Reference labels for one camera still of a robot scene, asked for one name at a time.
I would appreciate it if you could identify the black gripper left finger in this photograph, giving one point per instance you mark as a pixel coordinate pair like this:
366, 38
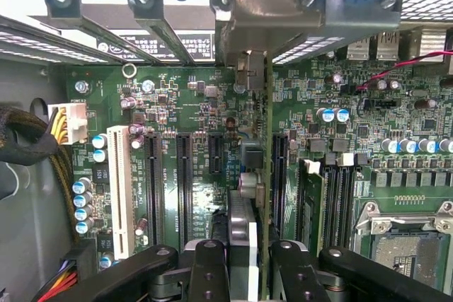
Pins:
209, 273

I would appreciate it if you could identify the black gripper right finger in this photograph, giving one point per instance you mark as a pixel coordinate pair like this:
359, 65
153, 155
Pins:
293, 277

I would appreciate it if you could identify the green RAM stick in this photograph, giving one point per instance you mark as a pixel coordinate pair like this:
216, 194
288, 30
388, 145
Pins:
311, 206

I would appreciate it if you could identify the black RAM slot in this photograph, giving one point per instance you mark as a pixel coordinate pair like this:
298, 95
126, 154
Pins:
330, 203
355, 192
342, 203

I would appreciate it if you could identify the long black expansion slot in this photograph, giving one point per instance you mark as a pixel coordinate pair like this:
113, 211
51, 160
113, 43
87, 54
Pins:
154, 189
184, 189

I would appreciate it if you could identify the CPU socket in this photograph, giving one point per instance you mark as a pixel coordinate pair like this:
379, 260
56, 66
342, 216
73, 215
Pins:
407, 256

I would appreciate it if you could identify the short black expansion slot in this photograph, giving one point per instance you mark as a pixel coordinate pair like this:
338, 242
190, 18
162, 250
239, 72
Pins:
216, 155

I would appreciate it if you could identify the white expansion slot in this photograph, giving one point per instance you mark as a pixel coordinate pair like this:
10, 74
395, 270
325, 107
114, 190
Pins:
120, 181

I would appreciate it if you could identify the green motherboard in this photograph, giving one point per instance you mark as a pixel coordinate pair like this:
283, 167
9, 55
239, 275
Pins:
198, 104

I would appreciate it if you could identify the white power connector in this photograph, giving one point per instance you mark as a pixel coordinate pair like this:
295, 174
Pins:
72, 120

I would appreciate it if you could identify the black slot cover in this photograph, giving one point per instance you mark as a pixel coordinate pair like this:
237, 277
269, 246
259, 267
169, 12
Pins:
166, 33
88, 29

